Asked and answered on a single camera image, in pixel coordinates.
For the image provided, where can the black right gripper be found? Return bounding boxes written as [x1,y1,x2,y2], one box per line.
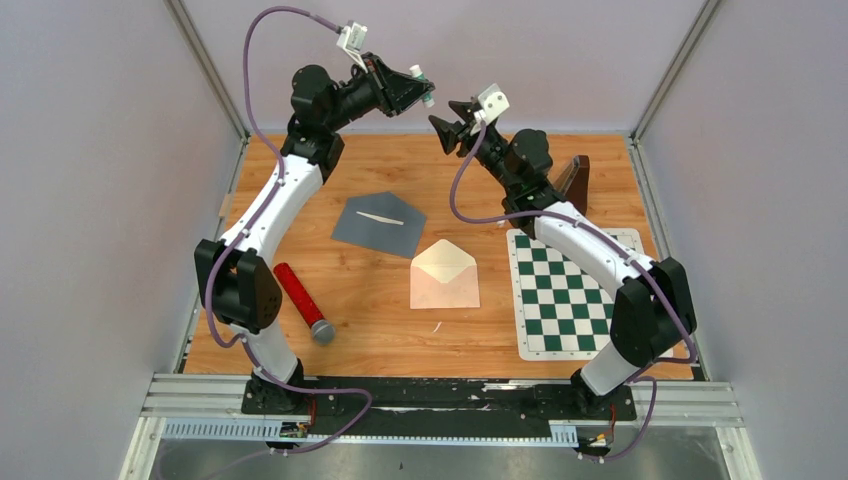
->
[430,101,518,194]

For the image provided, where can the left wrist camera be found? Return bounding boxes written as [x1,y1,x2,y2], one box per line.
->
[336,20,368,70]

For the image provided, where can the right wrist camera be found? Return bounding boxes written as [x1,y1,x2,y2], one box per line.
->
[471,83,510,126]

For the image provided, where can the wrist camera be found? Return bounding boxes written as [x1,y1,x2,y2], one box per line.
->
[471,83,510,126]
[336,20,368,70]

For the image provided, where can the cream pink envelope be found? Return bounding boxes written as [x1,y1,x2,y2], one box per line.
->
[410,239,481,310]

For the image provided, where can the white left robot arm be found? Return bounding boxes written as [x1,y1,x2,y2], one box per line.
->
[194,53,435,413]

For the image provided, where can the green white chessboard mat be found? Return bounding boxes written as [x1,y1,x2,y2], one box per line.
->
[506,227,675,363]

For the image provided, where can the red microphone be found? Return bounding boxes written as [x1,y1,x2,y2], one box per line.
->
[272,262,336,346]

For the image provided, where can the grey envelope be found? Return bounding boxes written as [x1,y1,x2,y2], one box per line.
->
[331,191,427,259]

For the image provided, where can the wooden metronome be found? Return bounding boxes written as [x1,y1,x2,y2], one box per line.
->
[552,155,590,216]

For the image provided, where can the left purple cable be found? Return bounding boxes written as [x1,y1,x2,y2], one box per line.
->
[201,6,374,458]

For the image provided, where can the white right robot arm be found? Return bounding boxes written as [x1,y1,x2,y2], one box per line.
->
[428,101,698,418]

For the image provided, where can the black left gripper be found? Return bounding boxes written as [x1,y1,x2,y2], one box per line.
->
[324,53,433,133]

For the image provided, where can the purple cable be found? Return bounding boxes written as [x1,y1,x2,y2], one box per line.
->
[201,6,374,458]
[449,122,700,464]

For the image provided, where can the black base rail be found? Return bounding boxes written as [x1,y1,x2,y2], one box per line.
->
[241,377,637,438]

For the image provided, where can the green white glue stick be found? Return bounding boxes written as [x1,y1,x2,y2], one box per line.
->
[409,64,435,108]

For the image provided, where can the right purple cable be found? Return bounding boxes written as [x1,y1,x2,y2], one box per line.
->
[449,122,700,464]

